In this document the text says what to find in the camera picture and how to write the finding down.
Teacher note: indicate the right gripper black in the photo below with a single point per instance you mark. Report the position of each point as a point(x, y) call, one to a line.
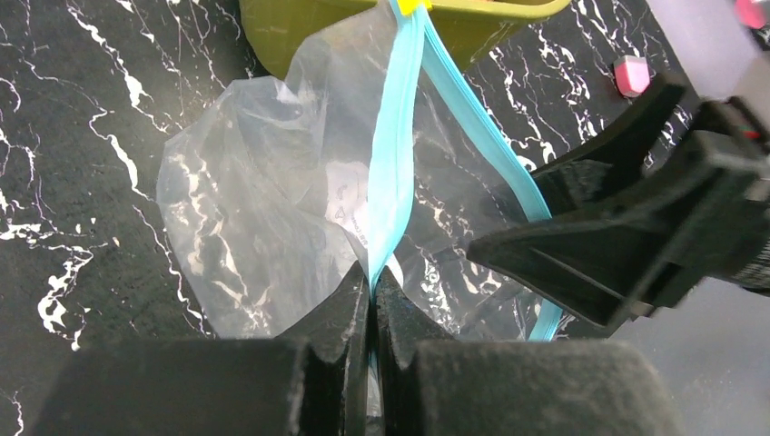
point(622, 245)

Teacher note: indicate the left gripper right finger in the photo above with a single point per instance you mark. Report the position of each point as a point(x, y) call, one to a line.
point(434, 384)

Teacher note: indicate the pink cube block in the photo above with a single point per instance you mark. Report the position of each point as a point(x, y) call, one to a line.
point(632, 75)

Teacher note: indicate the clear zip top bag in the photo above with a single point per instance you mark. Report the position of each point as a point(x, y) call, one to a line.
point(377, 154)

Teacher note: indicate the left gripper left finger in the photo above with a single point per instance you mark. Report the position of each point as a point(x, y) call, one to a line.
point(309, 380)

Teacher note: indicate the olive green plastic bin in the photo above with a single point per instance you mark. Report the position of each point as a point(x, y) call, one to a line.
point(469, 29)

